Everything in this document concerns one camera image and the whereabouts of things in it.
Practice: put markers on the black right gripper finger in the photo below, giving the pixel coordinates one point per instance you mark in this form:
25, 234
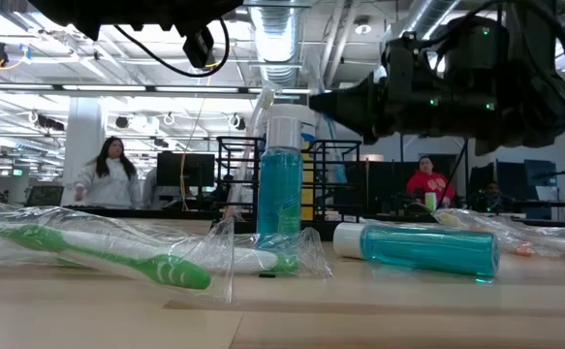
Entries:
350, 111

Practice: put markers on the blue bagged toothbrush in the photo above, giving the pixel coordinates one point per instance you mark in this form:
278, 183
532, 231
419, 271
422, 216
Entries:
337, 155

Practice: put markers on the blue mouthwash bottle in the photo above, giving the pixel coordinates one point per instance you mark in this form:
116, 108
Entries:
279, 194
422, 249

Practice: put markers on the green white bagged toothbrush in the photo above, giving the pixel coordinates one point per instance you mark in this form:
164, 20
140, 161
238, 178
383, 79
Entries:
175, 274
258, 260

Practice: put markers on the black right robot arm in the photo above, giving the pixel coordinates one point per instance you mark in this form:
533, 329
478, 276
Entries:
539, 97

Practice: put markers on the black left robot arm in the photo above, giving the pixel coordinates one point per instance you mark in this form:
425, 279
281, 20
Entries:
83, 12

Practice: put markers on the person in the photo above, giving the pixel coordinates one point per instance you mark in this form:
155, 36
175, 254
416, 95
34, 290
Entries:
492, 194
427, 184
110, 186

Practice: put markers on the green white cup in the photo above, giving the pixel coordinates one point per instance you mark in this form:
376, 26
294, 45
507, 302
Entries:
430, 201

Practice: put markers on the blue board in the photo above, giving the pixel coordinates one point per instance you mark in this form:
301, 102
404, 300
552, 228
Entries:
540, 174

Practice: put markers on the black monitor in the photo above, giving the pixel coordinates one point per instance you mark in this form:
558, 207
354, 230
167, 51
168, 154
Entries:
185, 169

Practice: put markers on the dark laptop screen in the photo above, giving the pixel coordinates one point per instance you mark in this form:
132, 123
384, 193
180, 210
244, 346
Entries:
44, 196

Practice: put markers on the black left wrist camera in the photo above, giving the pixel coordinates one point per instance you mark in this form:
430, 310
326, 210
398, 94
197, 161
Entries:
198, 48

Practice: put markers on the silver ventilation duct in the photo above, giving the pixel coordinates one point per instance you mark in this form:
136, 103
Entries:
277, 39

